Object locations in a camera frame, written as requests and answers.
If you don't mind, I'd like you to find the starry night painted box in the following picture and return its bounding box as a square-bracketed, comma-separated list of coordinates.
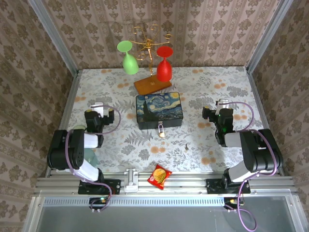
[135, 91, 184, 131]

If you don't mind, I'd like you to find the green wine glass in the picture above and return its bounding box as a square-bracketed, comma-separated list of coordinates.
[116, 40, 140, 75]

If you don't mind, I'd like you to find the red wine glass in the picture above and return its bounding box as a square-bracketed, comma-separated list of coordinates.
[156, 45, 174, 83]

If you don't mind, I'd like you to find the small circuit board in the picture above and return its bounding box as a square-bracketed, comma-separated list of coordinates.
[224, 196, 243, 209]
[88, 196, 111, 210]

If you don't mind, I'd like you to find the red snack packet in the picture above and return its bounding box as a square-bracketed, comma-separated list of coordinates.
[147, 164, 173, 190]

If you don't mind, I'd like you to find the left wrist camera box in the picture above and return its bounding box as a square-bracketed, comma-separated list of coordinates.
[91, 102, 105, 116]

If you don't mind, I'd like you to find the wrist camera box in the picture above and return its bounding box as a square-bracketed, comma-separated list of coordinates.
[91, 102, 105, 116]
[215, 98, 230, 116]

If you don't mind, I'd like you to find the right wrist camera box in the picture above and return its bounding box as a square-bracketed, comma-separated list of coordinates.
[215, 98, 230, 116]

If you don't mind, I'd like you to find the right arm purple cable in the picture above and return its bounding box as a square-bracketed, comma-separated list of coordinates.
[218, 101, 278, 232]

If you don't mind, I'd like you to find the gold wire glass rack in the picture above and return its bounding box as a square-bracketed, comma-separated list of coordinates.
[132, 24, 173, 95]

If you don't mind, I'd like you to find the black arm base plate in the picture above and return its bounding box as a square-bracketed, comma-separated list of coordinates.
[206, 178, 251, 195]
[78, 179, 121, 195]

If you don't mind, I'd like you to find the white latch bracket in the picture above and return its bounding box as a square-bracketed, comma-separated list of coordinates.
[124, 168, 140, 193]

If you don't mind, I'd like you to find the aluminium front rail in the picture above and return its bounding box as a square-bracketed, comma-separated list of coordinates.
[33, 172, 296, 197]

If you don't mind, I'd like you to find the aluminium frame post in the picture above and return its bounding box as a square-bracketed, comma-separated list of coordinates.
[27, 0, 80, 74]
[245, 0, 295, 73]

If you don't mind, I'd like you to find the grey slotted cable duct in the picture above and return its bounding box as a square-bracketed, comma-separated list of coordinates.
[42, 196, 294, 206]

